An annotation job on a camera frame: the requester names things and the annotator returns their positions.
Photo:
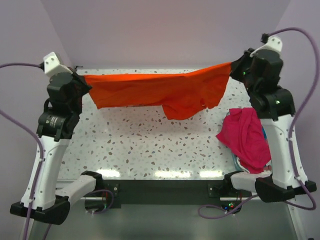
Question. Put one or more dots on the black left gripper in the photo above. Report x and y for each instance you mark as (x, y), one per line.
(86, 87)

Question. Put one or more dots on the pink t shirt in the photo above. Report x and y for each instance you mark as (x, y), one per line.
(242, 133)

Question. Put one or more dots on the blue t shirt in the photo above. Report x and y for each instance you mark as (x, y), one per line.
(264, 133)

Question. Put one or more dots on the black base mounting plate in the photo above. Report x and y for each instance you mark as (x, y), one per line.
(161, 192)

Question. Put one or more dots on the clear blue plastic bin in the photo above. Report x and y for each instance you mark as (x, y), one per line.
(238, 166)

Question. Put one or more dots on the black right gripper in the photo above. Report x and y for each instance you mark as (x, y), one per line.
(236, 65)

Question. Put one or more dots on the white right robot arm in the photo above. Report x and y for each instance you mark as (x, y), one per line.
(276, 111)

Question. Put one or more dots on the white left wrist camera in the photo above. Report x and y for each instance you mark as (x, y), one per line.
(53, 65)

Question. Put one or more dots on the orange t shirt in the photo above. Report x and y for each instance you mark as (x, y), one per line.
(181, 95)

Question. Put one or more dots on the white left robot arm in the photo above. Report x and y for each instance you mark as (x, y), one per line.
(41, 201)

